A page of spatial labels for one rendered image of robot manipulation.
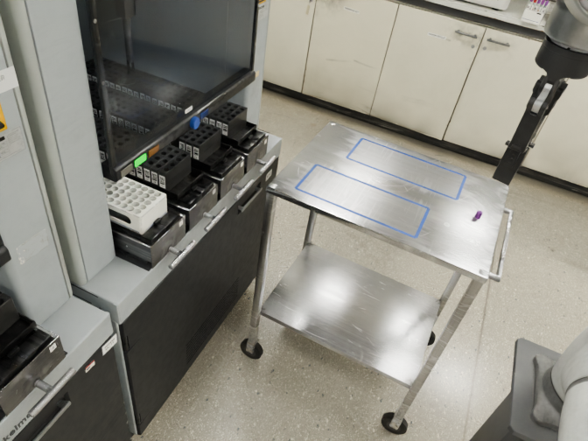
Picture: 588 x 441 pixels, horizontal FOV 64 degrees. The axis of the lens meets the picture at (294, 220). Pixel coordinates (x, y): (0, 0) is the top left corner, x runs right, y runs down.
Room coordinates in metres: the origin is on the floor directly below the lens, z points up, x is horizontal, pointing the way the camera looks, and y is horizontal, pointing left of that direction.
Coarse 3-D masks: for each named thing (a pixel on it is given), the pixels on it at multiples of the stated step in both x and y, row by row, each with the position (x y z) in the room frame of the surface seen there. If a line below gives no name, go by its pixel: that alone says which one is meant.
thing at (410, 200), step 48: (336, 144) 1.29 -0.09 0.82; (384, 144) 1.34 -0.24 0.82; (288, 192) 1.00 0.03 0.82; (336, 192) 1.04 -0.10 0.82; (384, 192) 1.08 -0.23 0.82; (432, 192) 1.12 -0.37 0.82; (480, 192) 1.16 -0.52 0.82; (384, 240) 0.90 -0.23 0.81; (432, 240) 0.91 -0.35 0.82; (480, 240) 0.95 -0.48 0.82; (288, 288) 1.14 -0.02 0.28; (336, 288) 1.19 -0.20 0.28; (384, 288) 1.23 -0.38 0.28; (480, 288) 0.81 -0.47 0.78; (336, 336) 0.97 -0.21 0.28; (384, 336) 1.01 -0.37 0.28; (432, 336) 1.21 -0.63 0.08
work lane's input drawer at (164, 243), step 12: (168, 216) 0.83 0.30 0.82; (180, 216) 0.85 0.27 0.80; (120, 228) 0.77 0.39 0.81; (156, 228) 0.78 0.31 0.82; (168, 228) 0.80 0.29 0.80; (180, 228) 0.84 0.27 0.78; (120, 240) 0.75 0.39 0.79; (132, 240) 0.74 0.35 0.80; (144, 240) 0.74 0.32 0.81; (156, 240) 0.76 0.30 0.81; (168, 240) 0.79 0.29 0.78; (180, 240) 0.84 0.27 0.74; (132, 252) 0.74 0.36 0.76; (144, 252) 0.73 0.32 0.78; (156, 252) 0.74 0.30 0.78; (168, 252) 0.79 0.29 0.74; (180, 252) 0.78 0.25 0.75; (156, 264) 0.74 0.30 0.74
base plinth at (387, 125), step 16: (304, 96) 3.18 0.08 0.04; (336, 112) 3.10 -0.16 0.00; (352, 112) 3.07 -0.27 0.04; (384, 128) 2.99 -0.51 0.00; (400, 128) 2.96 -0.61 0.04; (432, 144) 2.89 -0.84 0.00; (448, 144) 2.86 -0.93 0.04; (480, 160) 2.79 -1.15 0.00; (496, 160) 2.76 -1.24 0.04; (528, 176) 2.69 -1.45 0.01; (544, 176) 2.67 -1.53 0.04; (576, 192) 2.60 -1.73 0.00
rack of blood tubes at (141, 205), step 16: (112, 192) 0.83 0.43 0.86; (128, 192) 0.83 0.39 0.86; (144, 192) 0.84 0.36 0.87; (160, 192) 0.85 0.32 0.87; (112, 208) 0.78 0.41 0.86; (128, 208) 0.78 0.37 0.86; (144, 208) 0.80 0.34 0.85; (160, 208) 0.82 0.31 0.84; (128, 224) 0.77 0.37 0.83; (144, 224) 0.77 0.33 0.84
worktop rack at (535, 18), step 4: (548, 4) 2.93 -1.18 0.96; (548, 8) 2.96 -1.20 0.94; (524, 12) 2.75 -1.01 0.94; (528, 12) 2.74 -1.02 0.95; (532, 12) 2.74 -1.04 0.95; (536, 12) 2.73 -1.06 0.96; (540, 12) 2.72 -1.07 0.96; (544, 12) 2.74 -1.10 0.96; (524, 16) 2.75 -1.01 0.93; (528, 16) 2.74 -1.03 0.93; (532, 16) 2.73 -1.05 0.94; (536, 16) 2.73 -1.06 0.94; (540, 16) 2.72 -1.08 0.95; (524, 20) 2.75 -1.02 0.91; (528, 20) 2.74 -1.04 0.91; (532, 20) 2.73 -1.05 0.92; (536, 20) 2.72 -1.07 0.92; (540, 20) 2.72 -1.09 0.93; (536, 24) 2.72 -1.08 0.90
